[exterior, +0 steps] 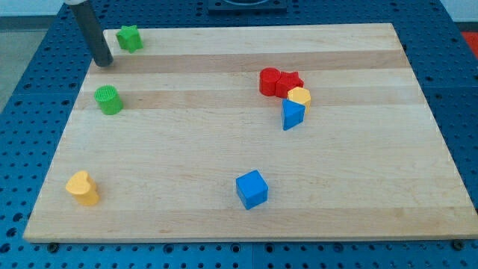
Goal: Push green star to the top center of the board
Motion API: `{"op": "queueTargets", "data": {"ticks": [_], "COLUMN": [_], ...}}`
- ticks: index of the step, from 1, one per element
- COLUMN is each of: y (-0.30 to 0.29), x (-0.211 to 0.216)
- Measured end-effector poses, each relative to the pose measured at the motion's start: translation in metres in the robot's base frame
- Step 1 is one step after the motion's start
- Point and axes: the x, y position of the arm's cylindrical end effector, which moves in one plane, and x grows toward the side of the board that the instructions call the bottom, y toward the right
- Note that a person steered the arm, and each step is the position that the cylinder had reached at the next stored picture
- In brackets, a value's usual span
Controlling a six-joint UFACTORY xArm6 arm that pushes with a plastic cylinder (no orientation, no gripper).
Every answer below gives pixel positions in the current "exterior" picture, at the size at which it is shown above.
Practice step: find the green star block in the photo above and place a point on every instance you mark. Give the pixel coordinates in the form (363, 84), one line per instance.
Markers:
(129, 38)

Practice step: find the wooden board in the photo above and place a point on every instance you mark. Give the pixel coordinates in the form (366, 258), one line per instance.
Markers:
(367, 163)

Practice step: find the red star block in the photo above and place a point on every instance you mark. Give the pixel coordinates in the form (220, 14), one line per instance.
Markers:
(286, 82)

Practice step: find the blue cube block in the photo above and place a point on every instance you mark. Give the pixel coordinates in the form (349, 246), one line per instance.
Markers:
(251, 189)

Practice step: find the blue triangle block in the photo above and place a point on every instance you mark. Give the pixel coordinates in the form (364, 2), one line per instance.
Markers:
(292, 114)

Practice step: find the red cylinder block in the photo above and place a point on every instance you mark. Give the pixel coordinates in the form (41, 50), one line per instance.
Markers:
(268, 78)

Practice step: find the yellow hexagon block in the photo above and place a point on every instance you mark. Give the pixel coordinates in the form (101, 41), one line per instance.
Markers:
(302, 96)

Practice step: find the green cylinder block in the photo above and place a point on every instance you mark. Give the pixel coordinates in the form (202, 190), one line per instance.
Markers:
(108, 100)

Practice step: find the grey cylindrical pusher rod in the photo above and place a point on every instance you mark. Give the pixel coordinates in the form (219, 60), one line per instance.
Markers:
(91, 29)

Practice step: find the yellow heart block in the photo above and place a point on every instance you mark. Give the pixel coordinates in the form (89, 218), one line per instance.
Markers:
(83, 188)

